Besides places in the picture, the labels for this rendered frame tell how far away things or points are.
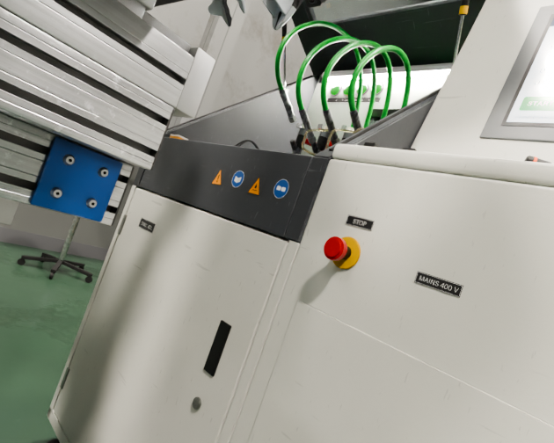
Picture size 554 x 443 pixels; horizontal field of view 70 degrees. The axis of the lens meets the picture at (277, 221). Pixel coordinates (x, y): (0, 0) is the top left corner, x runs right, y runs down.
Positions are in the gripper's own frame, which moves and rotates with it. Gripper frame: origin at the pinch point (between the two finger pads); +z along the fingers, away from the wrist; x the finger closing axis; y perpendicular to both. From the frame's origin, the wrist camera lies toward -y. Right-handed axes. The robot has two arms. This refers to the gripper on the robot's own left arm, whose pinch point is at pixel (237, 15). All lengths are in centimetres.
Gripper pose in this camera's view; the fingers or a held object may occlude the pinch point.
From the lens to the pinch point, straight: 120.7
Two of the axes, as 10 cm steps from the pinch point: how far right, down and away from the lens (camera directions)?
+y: -7.1, 4.4, -5.5
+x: 5.9, -0.6, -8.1
